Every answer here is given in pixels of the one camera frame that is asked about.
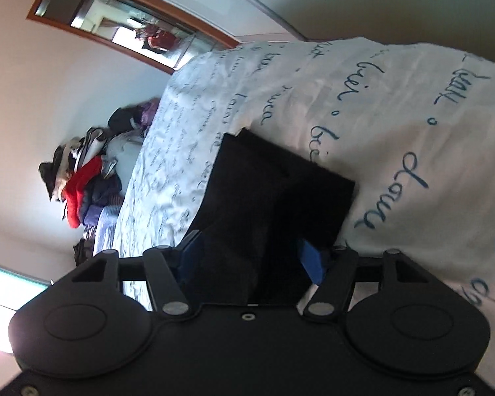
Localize white script-printed bed sheet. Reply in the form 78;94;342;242
111;37;495;341

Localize red hanging cloth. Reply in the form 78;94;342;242
135;24;178;52

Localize black bag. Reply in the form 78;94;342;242
73;237;96;267

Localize wooden door frame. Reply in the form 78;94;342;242
26;0;242;76

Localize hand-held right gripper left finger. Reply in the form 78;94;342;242
49;229;204;321

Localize purple cloth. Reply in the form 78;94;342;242
140;98;162;127

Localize dark blue jacket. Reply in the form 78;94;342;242
80;174;123;227

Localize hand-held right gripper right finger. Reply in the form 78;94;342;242
296;237;444;322

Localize black fur-trimmed coat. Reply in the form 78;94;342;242
39;144;81;203

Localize black pants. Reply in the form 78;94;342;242
181;129;356;307

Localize red padded jacket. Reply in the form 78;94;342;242
64;156;105;229

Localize window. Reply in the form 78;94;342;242
0;255;51;357

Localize light blue quilt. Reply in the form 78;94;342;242
91;205;127;257

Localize grey white bundle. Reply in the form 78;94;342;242
104;131;150;186

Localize black garment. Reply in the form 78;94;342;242
107;106;144;131

